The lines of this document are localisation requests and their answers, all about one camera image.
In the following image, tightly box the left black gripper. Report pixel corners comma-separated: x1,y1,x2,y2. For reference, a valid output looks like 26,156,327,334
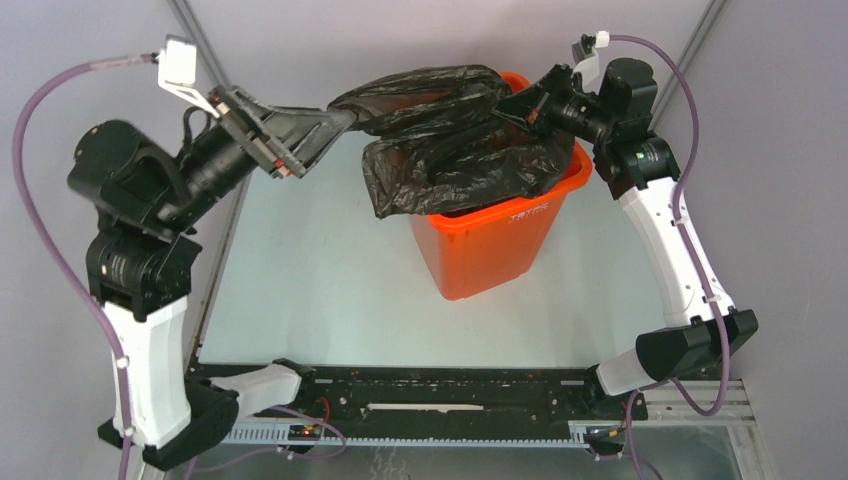
162,78,359,225

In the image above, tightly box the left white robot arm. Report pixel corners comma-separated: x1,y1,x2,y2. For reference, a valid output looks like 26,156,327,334
67,86,355,471

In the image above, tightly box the aluminium frame rail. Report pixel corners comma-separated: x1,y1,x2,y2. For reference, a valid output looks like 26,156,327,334
153,377,757,425

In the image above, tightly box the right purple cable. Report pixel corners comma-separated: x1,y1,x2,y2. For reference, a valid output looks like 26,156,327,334
592,34,733,480

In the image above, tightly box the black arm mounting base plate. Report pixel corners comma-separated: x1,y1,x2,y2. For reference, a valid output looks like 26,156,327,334
198,362,649,439

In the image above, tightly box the orange plastic trash bin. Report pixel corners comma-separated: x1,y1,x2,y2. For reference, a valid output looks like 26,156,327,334
409,70,594,303

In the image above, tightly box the black plastic trash bag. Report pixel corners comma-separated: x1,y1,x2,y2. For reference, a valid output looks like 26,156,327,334
328,65,575,219

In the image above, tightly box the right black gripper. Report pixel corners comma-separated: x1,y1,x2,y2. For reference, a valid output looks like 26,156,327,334
488,64,615,146

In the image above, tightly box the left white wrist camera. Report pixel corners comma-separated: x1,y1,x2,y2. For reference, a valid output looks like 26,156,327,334
157,35,220,119

